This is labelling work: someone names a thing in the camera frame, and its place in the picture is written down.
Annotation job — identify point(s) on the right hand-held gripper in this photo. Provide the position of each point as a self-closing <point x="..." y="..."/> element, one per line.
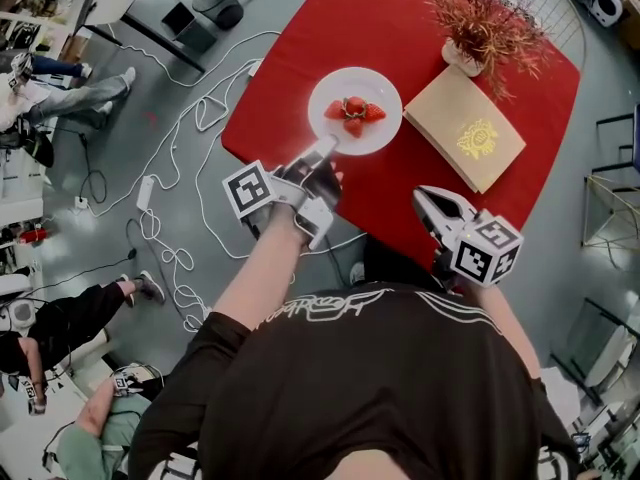
<point x="487" y="253"/>

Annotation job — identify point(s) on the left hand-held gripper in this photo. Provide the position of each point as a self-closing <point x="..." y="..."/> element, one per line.
<point x="247" y="190"/>

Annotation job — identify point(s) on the red strawberry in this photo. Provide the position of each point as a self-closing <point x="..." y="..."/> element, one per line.
<point x="355" y="105"/>
<point x="375" y="113"/>
<point x="334" y="111"/>
<point x="354" y="128"/>

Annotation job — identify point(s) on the white round plate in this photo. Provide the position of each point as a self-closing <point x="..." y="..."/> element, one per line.
<point x="360" y="80"/>

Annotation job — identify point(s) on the person's left forearm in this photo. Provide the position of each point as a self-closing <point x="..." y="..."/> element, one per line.
<point x="260" y="268"/>

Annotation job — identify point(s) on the person's right forearm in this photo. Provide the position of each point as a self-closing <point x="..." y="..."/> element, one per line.
<point x="500" y="318"/>

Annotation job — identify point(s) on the table with red cloth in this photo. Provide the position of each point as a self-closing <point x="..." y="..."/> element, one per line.
<point x="360" y="23"/>

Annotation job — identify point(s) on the person's black trousers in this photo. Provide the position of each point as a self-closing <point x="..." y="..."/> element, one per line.
<point x="400" y="258"/>

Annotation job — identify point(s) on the beige hardcover book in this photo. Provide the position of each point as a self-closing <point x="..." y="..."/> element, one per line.
<point x="450" y="123"/>

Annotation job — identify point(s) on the person's grey shoe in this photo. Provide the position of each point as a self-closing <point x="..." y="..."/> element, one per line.
<point x="357" y="273"/>

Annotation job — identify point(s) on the dried red plant white vase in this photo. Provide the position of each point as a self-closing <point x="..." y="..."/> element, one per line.
<point x="457" y="55"/>

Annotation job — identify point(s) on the black mesh waste basket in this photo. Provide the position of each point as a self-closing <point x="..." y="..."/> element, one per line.
<point x="220" y="5"/>

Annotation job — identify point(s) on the black square bin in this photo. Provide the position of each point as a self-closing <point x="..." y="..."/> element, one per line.
<point x="190" y="28"/>

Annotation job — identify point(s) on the white power strip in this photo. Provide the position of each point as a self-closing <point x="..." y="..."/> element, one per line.
<point x="146" y="194"/>

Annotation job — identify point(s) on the person's black printed t-shirt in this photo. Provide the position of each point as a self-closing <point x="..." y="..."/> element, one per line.
<point x="360" y="378"/>

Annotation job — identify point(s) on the white plug adapter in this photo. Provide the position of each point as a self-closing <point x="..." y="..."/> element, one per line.
<point x="81" y="202"/>

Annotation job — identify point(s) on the white black round device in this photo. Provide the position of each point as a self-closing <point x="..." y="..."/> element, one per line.
<point x="607" y="3"/>

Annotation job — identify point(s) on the brown cardboard box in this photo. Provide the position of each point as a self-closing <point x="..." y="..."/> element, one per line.
<point x="631" y="13"/>

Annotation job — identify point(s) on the small red object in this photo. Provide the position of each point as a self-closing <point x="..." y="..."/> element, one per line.
<point x="32" y="235"/>

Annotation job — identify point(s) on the blue chair black frame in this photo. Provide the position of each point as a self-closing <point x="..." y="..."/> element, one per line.
<point x="636" y="138"/>

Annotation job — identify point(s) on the white chair black frame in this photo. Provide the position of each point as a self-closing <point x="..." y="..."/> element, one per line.
<point x="607" y="353"/>

